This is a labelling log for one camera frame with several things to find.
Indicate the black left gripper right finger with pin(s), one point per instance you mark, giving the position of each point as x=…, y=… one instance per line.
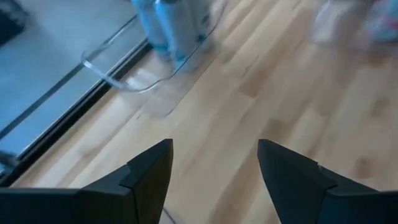
x=311, y=199

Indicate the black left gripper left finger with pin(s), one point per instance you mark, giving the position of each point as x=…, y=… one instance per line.
x=109, y=202

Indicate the clear plastic bin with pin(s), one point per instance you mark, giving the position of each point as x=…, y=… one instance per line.
x=136, y=79

